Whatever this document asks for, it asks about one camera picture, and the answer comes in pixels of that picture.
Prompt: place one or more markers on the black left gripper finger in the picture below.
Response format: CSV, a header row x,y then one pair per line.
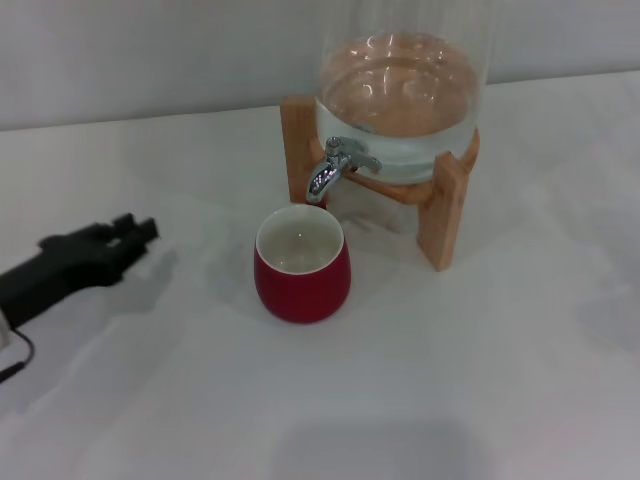
x,y
125,225
147,230

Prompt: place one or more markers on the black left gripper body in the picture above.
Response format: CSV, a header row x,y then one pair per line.
x,y
70,265

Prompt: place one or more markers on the red ceramic cup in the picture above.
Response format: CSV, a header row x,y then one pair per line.
x,y
300,290

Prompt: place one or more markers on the chrome faucet tap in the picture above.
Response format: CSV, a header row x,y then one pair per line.
x,y
325,175

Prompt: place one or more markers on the glass water dispenser jar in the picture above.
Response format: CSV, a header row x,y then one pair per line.
x,y
400,100

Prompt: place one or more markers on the wooden dispenser stand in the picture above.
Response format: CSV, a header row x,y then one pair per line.
x,y
442,220

